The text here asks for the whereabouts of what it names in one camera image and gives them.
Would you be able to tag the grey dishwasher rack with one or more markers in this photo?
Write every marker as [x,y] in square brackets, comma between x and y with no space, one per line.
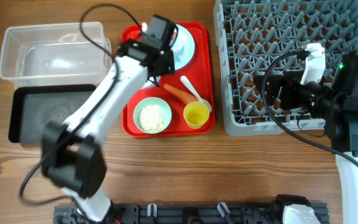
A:
[250,35]

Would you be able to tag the red serving tray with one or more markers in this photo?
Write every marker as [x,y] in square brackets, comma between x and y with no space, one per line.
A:
[198,71]

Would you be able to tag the light blue plate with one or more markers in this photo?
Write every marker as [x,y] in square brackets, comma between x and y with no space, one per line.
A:
[183,48]

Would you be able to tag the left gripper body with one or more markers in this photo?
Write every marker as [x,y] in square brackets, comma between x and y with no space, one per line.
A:
[168,67]

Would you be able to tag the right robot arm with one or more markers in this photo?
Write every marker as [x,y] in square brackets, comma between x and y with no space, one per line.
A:
[336,104]

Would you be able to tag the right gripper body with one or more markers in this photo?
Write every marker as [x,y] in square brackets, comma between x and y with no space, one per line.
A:
[278,92]

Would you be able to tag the black waste tray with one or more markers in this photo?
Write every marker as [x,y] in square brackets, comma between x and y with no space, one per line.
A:
[34,106]

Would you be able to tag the white plastic spoon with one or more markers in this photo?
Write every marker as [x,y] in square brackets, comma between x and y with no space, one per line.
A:
[191,88]

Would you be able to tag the clear plastic bin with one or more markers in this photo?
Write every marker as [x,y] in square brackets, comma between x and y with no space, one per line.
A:
[55,54]

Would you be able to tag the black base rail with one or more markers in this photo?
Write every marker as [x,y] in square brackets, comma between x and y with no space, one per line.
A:
[137,214]

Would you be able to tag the white rice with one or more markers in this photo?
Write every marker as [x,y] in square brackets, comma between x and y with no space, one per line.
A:
[151,119]

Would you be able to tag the orange carrot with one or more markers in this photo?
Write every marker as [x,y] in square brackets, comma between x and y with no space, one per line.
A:
[183,96]

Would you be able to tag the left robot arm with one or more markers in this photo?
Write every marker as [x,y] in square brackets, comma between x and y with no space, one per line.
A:
[71,151]

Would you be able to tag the mint green bowl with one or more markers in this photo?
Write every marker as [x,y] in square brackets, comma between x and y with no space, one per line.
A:
[153,101]

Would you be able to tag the light blue bowl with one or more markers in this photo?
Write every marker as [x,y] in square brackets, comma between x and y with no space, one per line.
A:
[150,83]

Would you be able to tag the yellow plastic cup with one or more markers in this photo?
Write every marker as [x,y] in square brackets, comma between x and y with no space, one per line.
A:
[196,114]

